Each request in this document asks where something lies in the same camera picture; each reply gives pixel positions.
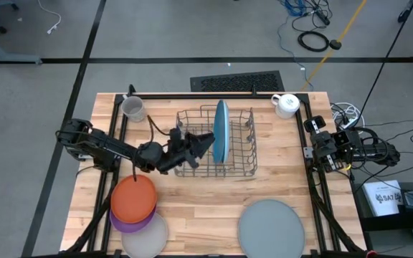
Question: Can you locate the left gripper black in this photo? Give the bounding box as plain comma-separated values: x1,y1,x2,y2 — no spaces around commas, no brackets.
155,127,216,176

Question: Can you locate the coiled black cable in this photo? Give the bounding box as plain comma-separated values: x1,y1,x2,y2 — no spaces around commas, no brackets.
297,30,331,53

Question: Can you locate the white power strip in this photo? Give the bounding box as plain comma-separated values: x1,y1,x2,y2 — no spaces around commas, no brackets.
330,102,364,132

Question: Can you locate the black cable bundle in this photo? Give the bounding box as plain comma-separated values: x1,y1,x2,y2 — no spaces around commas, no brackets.
291,0,333,27

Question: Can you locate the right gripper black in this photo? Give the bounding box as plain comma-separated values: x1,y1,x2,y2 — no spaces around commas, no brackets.
302,115,338,172

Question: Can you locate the black side cabinet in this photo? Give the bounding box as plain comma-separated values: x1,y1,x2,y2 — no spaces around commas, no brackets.
353,181,413,252

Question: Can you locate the grey patterned mug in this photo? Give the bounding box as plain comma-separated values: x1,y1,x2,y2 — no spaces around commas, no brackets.
120,95,147,123

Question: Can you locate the small pale grey plate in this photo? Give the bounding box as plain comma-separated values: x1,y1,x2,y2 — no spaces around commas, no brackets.
120,211,169,258

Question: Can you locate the white floor cable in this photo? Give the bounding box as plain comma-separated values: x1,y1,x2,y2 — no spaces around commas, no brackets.
37,0,62,35

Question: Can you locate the purple plate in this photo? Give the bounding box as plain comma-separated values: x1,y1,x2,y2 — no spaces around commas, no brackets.
109,206,157,234

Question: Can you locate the black metal table frame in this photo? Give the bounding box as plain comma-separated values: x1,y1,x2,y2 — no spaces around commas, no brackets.
62,84,369,258

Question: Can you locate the large blue plate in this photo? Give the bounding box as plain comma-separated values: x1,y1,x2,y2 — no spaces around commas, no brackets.
212,99,229,165

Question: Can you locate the white box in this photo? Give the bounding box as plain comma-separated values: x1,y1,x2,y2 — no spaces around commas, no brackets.
362,179,404,218

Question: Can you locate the long black cable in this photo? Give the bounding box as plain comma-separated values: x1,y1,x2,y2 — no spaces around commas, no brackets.
356,0,413,123

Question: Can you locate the black floor vent grille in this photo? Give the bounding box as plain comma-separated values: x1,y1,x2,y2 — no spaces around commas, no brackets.
190,70,285,92

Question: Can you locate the grey wire dish rack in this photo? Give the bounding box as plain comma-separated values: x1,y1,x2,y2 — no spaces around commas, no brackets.
173,103,259,179

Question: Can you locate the large grey plate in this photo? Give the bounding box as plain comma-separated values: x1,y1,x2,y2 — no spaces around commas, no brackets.
237,199,306,258

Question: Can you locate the white mug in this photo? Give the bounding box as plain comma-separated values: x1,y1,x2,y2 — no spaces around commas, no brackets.
270,93,301,120

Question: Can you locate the orange plate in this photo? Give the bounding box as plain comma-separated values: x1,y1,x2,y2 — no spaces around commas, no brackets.
110,173,158,224

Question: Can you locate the blue cable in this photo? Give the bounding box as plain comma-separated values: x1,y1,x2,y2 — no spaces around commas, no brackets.
276,0,315,91

